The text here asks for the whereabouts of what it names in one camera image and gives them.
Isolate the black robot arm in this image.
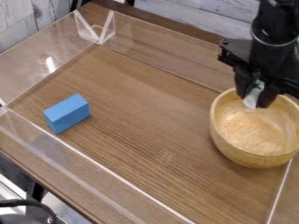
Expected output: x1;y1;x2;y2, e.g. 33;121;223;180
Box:
219;0;299;109

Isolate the blue foam block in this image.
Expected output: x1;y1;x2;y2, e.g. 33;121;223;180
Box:
43;94;91;134

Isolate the black cable loop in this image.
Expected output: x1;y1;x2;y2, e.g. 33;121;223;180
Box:
0;199;57;224

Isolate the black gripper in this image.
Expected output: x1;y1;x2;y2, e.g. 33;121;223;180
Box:
218;31;299;109

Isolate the clear acrylic tray wall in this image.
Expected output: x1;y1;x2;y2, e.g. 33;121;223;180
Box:
0;3;299;224

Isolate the green white dry-erase marker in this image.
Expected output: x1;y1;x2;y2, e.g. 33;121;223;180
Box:
244;50;299;109

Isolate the brown wooden bowl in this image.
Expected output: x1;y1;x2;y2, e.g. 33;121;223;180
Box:
210;88;299;169

